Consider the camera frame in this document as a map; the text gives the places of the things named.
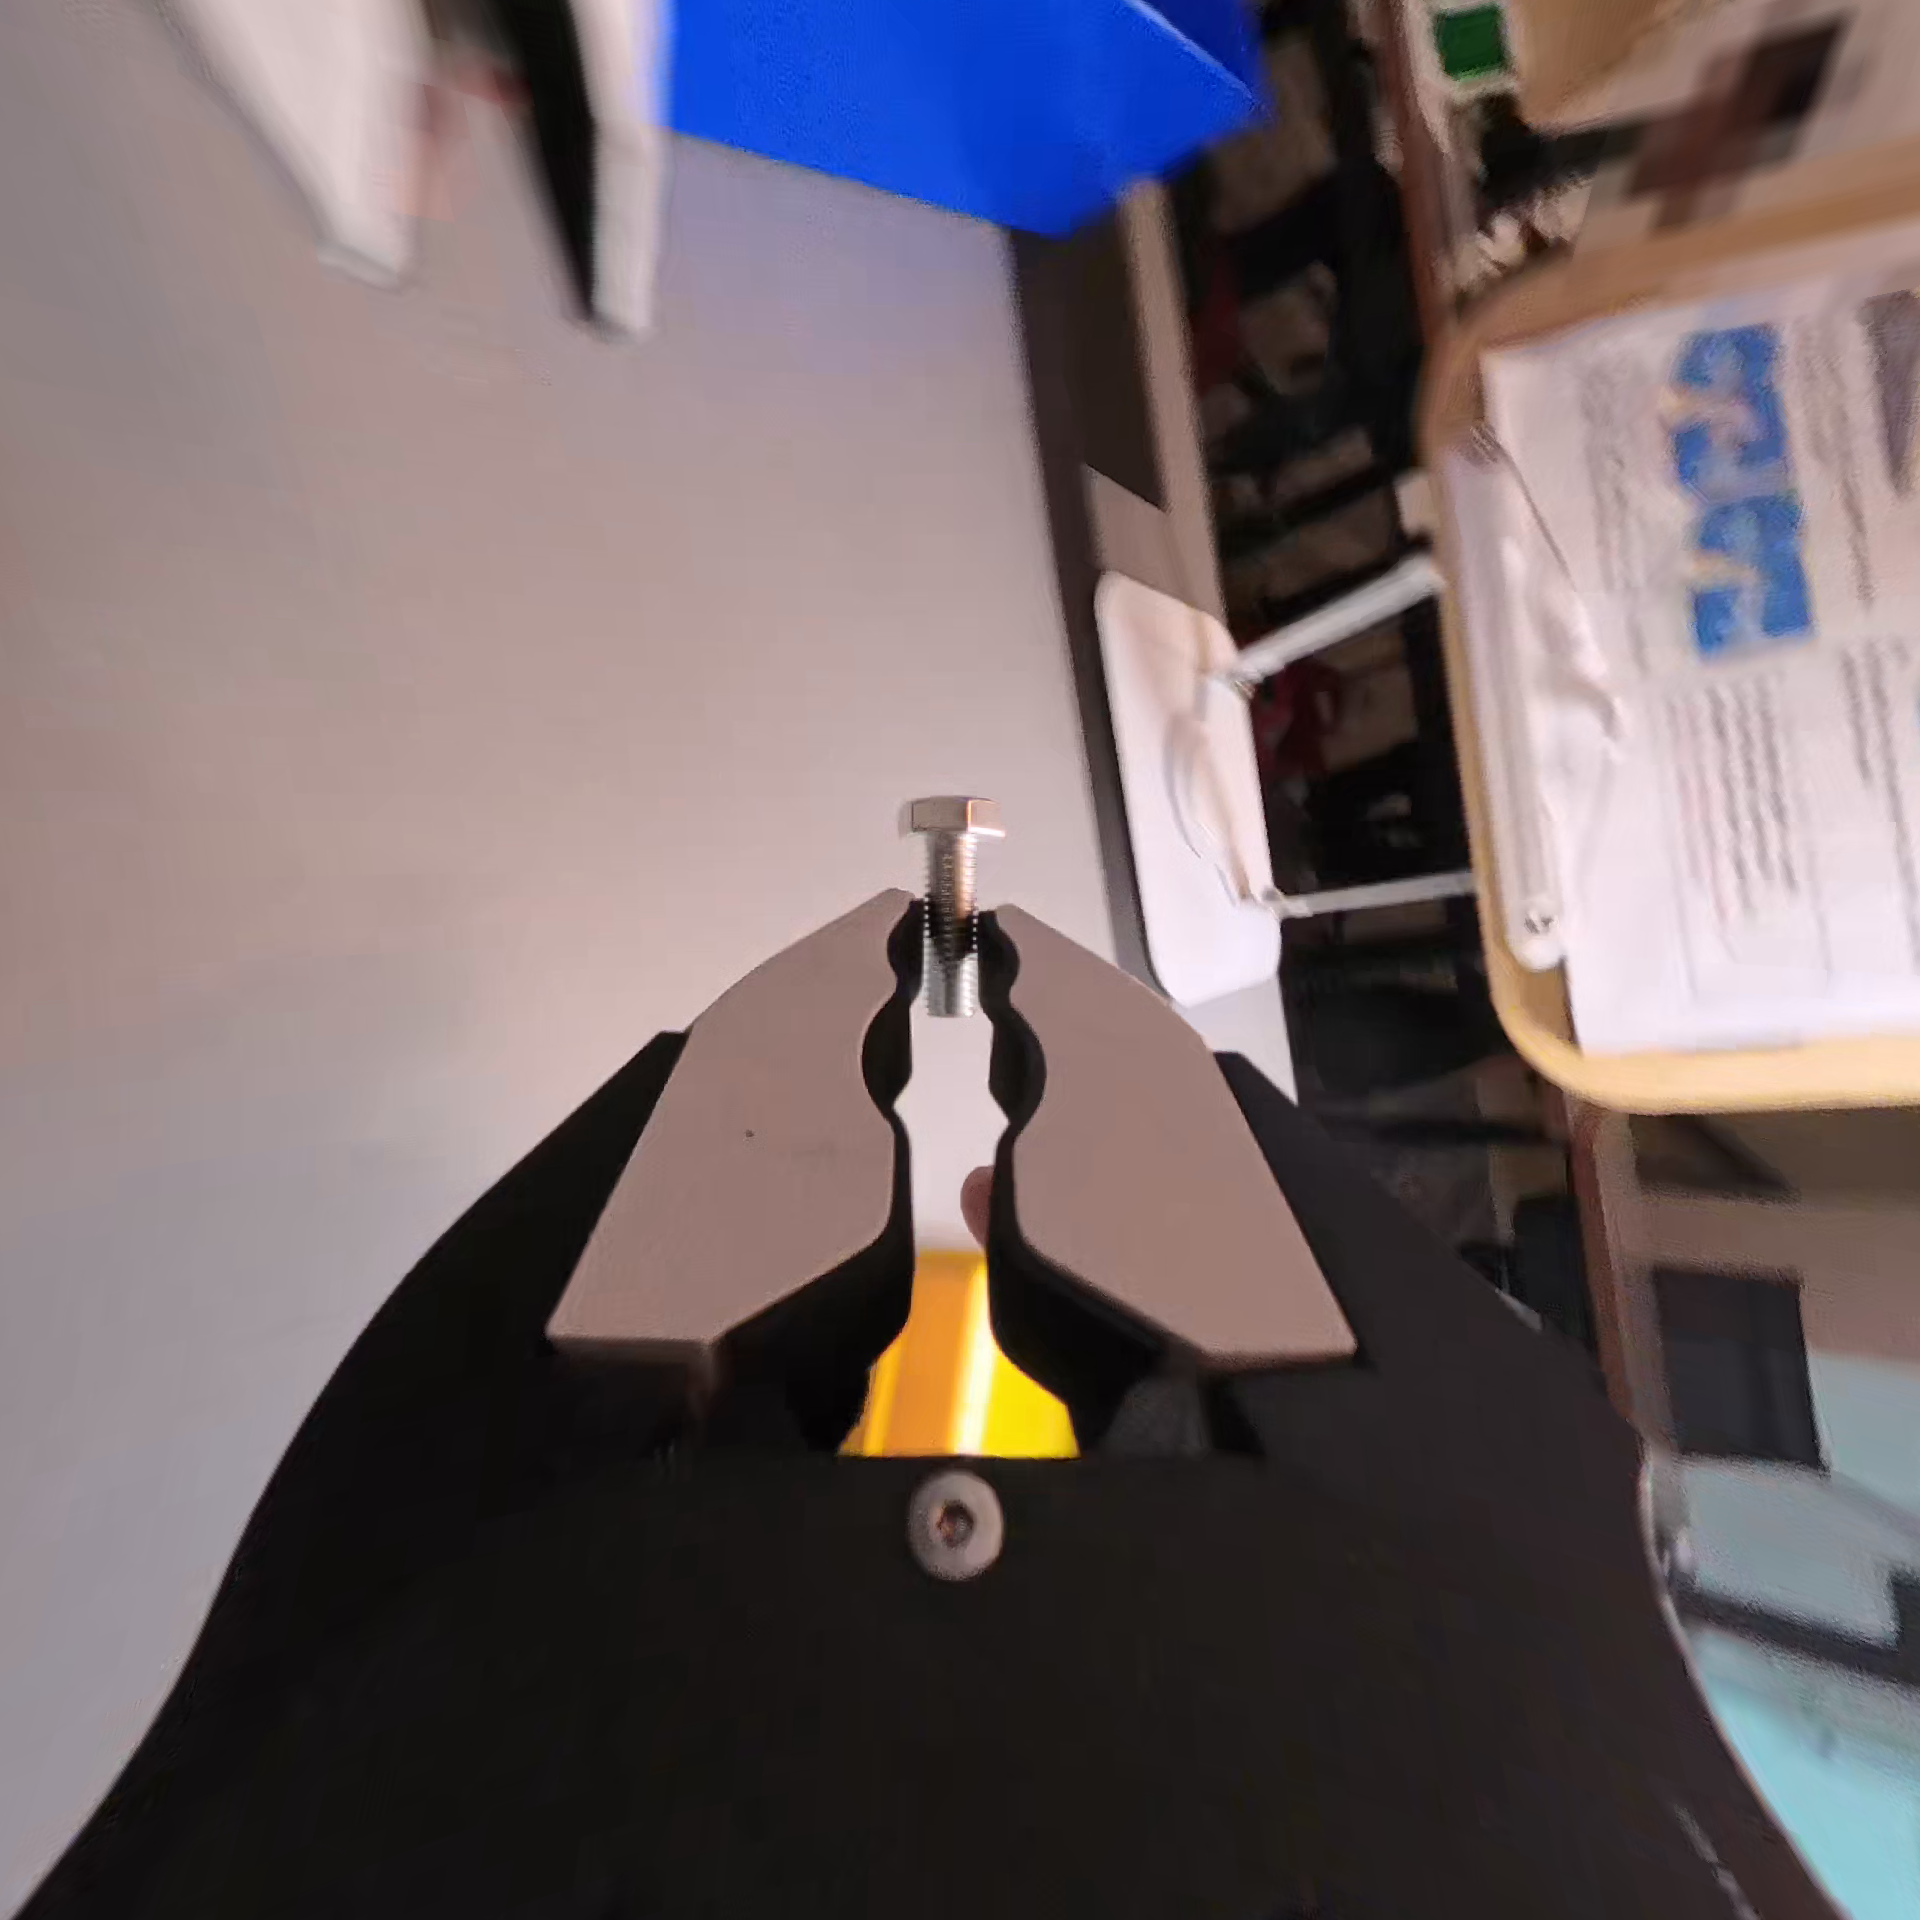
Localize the printed instruction sheet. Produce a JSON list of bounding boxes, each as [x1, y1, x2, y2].
[[1476, 269, 1920, 1050]]

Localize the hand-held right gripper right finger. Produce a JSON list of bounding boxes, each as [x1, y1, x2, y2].
[[984, 901, 1360, 1373]]

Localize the wooden-edged white board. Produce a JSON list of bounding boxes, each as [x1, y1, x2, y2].
[[1418, 170, 1920, 1115]]

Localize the white board stand frame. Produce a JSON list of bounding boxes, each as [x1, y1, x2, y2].
[[1169, 426, 1569, 969]]

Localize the blue plastic storage bin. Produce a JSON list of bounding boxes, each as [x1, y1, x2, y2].
[[668, 0, 1274, 242]]

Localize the steel hex bolt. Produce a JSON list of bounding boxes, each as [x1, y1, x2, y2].
[[902, 795, 1003, 1022]]

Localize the yellow plastic storage bin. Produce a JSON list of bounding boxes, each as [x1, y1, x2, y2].
[[838, 1253, 1081, 1459]]

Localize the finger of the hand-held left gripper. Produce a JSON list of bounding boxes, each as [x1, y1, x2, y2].
[[162, 0, 424, 290], [511, 0, 670, 338]]

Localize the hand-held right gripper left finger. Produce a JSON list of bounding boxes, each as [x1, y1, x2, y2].
[[544, 887, 921, 1373]]

